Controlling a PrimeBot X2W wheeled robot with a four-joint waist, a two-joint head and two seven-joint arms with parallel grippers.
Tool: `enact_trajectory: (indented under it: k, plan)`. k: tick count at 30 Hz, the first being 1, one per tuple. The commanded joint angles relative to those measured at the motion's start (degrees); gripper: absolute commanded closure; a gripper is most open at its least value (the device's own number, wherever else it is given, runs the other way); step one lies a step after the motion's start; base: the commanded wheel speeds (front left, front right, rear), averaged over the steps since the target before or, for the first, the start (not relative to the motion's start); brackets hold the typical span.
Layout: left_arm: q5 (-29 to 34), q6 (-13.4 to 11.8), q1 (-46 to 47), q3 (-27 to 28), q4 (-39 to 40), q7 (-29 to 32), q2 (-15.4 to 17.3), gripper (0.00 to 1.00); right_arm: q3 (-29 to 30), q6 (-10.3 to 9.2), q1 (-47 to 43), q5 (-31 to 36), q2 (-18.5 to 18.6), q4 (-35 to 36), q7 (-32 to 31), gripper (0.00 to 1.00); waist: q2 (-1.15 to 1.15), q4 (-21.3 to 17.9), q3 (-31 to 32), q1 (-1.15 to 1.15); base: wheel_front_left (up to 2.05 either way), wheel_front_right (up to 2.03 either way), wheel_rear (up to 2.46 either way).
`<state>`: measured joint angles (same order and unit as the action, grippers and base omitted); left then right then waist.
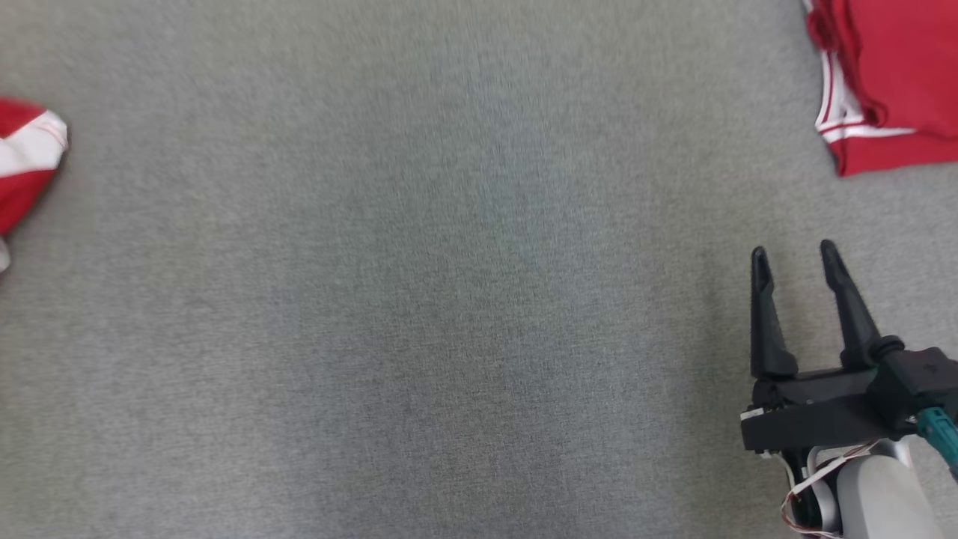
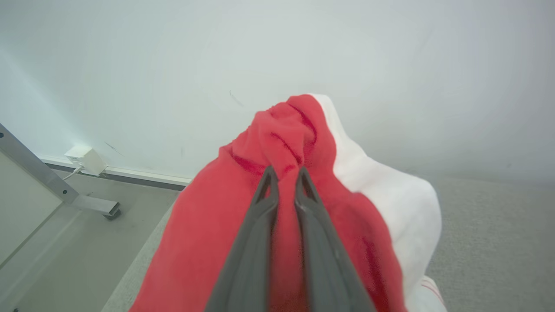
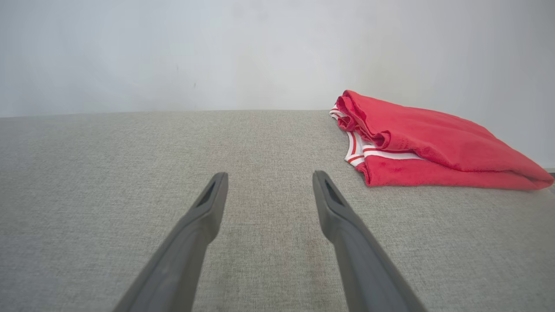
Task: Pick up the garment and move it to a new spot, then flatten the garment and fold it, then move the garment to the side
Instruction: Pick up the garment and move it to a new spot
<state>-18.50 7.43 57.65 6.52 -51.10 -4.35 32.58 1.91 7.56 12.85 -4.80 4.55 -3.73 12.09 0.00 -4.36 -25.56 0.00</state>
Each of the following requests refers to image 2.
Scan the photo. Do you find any red white sports jersey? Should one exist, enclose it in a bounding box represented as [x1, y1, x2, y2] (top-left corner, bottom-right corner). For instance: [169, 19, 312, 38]
[129, 93, 447, 312]

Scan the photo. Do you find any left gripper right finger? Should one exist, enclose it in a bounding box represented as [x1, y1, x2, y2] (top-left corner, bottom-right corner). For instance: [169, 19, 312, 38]
[295, 166, 377, 312]

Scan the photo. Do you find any white adapter cable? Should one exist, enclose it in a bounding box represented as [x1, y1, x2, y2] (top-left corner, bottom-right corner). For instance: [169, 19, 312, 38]
[62, 165, 84, 182]

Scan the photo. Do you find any white wall baseboard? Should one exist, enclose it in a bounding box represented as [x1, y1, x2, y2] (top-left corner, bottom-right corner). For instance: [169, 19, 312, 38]
[37, 155, 193, 192]

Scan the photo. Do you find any grey metal frame leg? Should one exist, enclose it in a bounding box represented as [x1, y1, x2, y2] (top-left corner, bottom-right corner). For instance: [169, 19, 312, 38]
[0, 123, 122, 221]

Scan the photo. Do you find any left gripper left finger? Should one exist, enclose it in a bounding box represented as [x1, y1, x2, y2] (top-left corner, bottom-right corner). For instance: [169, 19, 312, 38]
[204, 165, 280, 312]

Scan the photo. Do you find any white power adapter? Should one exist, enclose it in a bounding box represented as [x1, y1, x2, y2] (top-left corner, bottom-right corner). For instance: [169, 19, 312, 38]
[64, 145, 108, 176]

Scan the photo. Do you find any grey partition panel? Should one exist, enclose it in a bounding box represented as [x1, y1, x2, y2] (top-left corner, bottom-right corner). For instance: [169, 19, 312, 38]
[0, 149, 65, 267]

